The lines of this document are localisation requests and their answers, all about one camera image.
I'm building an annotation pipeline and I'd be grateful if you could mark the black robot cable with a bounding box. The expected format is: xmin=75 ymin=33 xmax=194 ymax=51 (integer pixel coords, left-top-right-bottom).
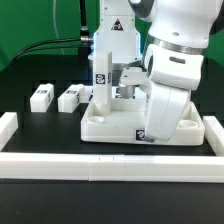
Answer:
xmin=9 ymin=0 xmax=95 ymax=64

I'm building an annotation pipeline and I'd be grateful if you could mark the fiducial marker sheet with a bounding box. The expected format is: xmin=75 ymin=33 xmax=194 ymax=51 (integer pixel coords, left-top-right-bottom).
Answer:
xmin=80 ymin=86 xmax=146 ymax=103

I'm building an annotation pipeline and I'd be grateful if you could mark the white U-shaped obstacle fence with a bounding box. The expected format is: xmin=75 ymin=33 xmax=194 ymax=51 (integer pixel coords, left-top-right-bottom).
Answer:
xmin=0 ymin=112 xmax=224 ymax=183

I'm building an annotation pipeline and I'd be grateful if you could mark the thin grey cable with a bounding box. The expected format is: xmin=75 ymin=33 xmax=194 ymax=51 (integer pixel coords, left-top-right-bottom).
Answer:
xmin=52 ymin=0 xmax=66 ymax=56

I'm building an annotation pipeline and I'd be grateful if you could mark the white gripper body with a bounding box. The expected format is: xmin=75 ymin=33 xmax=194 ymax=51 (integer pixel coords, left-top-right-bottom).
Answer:
xmin=145 ymin=81 xmax=190 ymax=142

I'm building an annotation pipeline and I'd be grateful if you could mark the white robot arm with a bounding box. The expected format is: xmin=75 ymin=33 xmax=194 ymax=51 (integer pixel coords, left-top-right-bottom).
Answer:
xmin=93 ymin=0 xmax=223 ymax=141

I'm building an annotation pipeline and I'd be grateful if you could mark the white desk tabletop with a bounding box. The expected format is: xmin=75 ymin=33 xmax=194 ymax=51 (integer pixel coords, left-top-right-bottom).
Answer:
xmin=81 ymin=98 xmax=205 ymax=146

